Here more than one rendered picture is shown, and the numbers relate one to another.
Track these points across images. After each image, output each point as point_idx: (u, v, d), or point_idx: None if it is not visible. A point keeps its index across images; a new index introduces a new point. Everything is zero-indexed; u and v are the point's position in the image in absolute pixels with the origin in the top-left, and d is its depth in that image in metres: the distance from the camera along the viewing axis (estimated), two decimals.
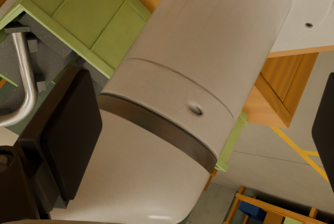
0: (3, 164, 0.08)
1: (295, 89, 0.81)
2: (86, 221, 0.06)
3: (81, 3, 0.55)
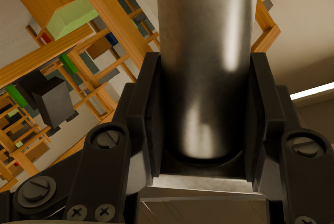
0: (113, 140, 0.08)
1: None
2: (86, 221, 0.06)
3: None
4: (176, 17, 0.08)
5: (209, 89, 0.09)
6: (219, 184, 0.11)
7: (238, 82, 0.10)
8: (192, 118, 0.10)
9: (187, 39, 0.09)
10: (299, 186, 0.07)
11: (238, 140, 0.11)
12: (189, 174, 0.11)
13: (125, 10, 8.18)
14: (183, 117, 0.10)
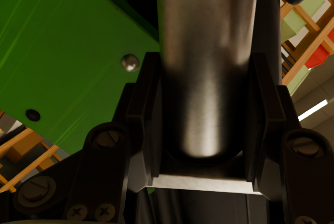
0: (114, 140, 0.08)
1: None
2: (86, 221, 0.06)
3: None
4: (175, 16, 0.08)
5: (209, 88, 0.09)
6: (219, 184, 0.11)
7: (237, 81, 0.10)
8: (192, 118, 0.10)
9: (186, 38, 0.09)
10: (299, 186, 0.07)
11: (238, 140, 0.11)
12: (189, 174, 0.11)
13: None
14: (183, 116, 0.10)
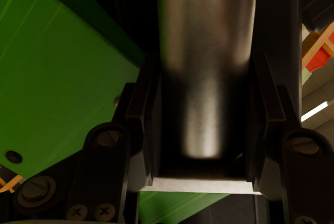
0: (113, 140, 0.08)
1: None
2: (86, 221, 0.06)
3: None
4: (177, 14, 0.08)
5: (211, 86, 0.09)
6: (222, 185, 0.11)
7: (239, 79, 0.09)
8: (194, 118, 0.10)
9: (189, 36, 0.08)
10: (299, 186, 0.07)
11: (239, 141, 0.11)
12: (191, 176, 0.11)
13: None
14: (184, 116, 0.10)
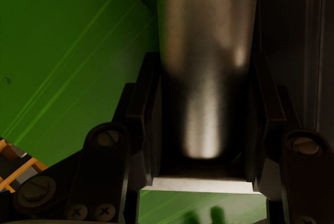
0: (114, 140, 0.08)
1: None
2: (86, 221, 0.06)
3: None
4: (177, 15, 0.08)
5: (211, 88, 0.09)
6: (222, 185, 0.11)
7: (239, 80, 0.09)
8: (194, 118, 0.10)
9: (188, 38, 0.08)
10: (299, 186, 0.07)
11: (239, 140, 0.11)
12: (191, 176, 0.11)
13: None
14: (184, 117, 0.10)
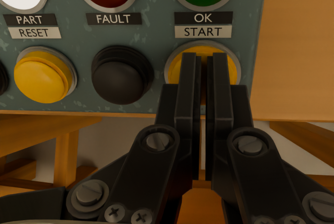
0: (163, 144, 0.08)
1: None
2: (86, 221, 0.06)
3: None
4: None
5: None
6: None
7: None
8: None
9: None
10: (252, 186, 0.07)
11: None
12: None
13: None
14: None
